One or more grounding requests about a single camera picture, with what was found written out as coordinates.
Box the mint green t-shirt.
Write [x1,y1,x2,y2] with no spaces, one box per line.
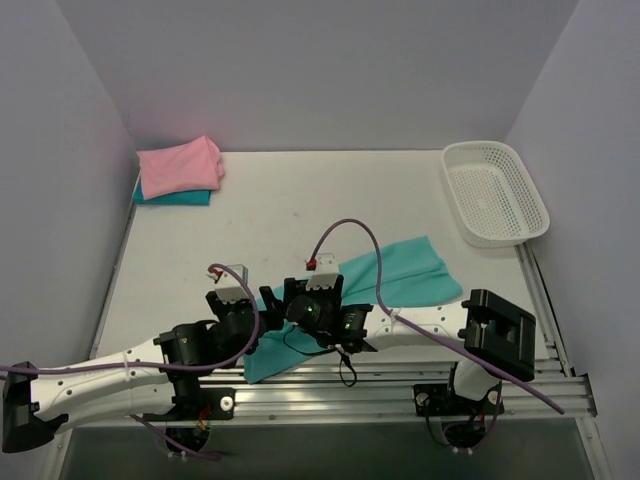
[243,236,462,384]

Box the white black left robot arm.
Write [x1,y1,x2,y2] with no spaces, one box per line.
[2,287,284,453]

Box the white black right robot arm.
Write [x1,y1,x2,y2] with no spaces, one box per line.
[283,275,536,413]

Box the folded teal t-shirt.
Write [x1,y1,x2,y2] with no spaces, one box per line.
[133,182,211,206]

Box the folded pink t-shirt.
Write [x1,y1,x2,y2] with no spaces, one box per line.
[137,135,225,200]

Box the white perforated plastic basket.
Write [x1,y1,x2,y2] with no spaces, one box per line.
[440,140,550,248]

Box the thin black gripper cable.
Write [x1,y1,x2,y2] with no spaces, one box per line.
[282,324,359,389]

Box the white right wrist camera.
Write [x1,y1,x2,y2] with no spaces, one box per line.
[305,253,340,291]

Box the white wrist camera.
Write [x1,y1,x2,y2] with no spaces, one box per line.
[210,264,249,304]
[305,253,340,291]

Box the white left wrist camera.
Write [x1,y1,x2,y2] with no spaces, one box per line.
[210,264,249,304]

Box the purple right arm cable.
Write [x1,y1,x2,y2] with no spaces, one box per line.
[310,218,566,449]

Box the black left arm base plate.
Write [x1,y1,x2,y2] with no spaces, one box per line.
[143,388,235,422]

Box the aluminium mounting rail frame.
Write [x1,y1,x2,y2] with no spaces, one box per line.
[89,243,595,425]

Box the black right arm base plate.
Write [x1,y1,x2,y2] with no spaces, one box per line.
[412,383,505,417]

